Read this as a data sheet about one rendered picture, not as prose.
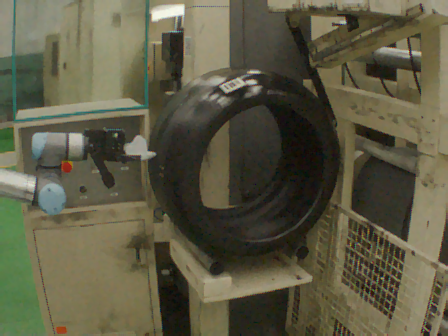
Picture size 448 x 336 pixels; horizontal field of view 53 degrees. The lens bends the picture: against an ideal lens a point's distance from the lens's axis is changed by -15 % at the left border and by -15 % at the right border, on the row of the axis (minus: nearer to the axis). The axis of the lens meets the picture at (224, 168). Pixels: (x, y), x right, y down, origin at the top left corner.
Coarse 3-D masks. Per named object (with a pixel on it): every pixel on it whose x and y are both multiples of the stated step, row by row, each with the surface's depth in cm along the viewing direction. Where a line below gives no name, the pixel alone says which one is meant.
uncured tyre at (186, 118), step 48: (192, 96) 138; (240, 96) 134; (288, 96) 139; (192, 144) 133; (288, 144) 173; (336, 144) 149; (192, 192) 136; (288, 192) 175; (192, 240) 143; (240, 240) 144; (288, 240) 151
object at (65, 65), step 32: (32, 0) 163; (64, 0) 168; (96, 0) 173; (128, 0) 178; (32, 32) 167; (64, 32) 172; (96, 32) 177; (128, 32) 181; (32, 64) 170; (64, 64) 175; (96, 64) 180; (128, 64) 185; (32, 96) 174; (64, 96) 179; (96, 96) 183; (128, 96) 188
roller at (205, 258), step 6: (180, 234) 171; (186, 240) 165; (192, 246) 159; (198, 252) 154; (204, 252) 152; (204, 258) 150; (210, 258) 148; (216, 258) 147; (204, 264) 149; (210, 264) 145; (216, 264) 145; (222, 264) 146; (210, 270) 145; (216, 270) 145; (222, 270) 146
